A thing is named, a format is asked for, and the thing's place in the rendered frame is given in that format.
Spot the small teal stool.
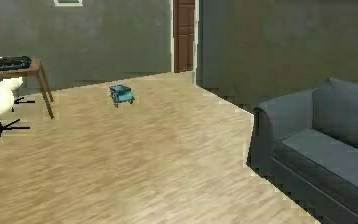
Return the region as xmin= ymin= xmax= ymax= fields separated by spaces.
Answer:
xmin=108 ymin=84 xmax=136 ymax=109

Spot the brown room door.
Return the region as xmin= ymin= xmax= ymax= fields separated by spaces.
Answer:
xmin=173 ymin=0 xmax=196 ymax=74

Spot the brown wooden desk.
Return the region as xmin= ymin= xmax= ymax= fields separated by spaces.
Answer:
xmin=0 ymin=58 xmax=55 ymax=120

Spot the grey sofa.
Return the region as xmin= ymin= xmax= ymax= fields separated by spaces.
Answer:
xmin=247 ymin=76 xmax=358 ymax=224

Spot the white framed picture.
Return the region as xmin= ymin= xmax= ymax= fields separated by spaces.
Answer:
xmin=52 ymin=0 xmax=84 ymax=8

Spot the black keyboard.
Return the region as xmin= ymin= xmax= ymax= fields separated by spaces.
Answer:
xmin=0 ymin=55 xmax=33 ymax=73

